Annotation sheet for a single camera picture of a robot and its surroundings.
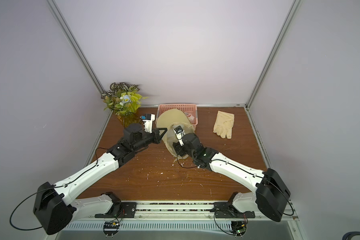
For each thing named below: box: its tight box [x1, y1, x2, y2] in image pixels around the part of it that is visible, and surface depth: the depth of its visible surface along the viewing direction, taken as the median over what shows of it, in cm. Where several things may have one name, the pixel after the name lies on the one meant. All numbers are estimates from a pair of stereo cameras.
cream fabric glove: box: [213, 110, 235, 139], surface depth 109 cm
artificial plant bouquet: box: [101, 82, 149, 116], surface depth 100 cm
